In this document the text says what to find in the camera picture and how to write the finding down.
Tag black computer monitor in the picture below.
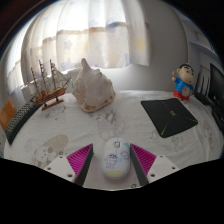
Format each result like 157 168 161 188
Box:
208 63 224 108

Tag white printed tablecloth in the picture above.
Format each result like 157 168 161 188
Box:
2 89 224 191

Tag cartoon boy figurine clock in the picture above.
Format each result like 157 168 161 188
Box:
171 63 195 102

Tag black computer keyboard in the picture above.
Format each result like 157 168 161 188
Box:
4 98 43 146

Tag large white conch shell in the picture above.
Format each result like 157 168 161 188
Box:
71 57 116 113

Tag small black box device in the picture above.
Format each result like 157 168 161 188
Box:
211 106 224 134

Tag white cartoon-print computer mouse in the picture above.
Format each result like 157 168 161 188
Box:
101 137 132 180

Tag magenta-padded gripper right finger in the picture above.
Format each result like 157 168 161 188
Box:
129 143 181 187

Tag wooden model sailing ship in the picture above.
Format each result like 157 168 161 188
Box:
30 59 72 112

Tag white metal rail frame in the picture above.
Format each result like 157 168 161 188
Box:
19 68 81 101

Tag white wall shelf unit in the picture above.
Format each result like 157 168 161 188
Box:
186 19 221 61

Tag black mouse pad green lines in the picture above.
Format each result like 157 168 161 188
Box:
140 97 199 139

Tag white star-print curtain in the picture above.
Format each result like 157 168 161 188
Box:
6 0 151 94

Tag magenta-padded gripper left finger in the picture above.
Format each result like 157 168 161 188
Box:
43 143 95 187

